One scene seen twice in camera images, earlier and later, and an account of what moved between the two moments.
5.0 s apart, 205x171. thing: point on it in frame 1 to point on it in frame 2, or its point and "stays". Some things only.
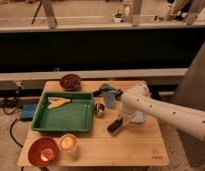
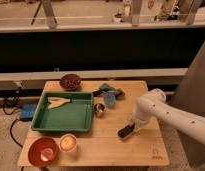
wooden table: x=113 y=141 stays
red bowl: x=36 y=147 stays
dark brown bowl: x=70 y=82 stays
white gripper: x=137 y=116 to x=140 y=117
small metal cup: x=99 y=109 stays
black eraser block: x=115 y=125 to x=126 y=130
